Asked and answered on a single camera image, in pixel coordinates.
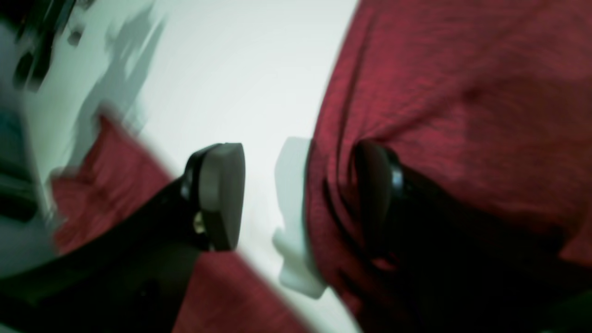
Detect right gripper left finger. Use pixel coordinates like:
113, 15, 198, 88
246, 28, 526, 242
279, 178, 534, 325
0, 143, 246, 333

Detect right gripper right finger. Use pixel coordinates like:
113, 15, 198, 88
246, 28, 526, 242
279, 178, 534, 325
354, 141, 591, 333

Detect dark red long-sleeve shirt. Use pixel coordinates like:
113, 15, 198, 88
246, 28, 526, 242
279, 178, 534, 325
51, 0, 591, 333

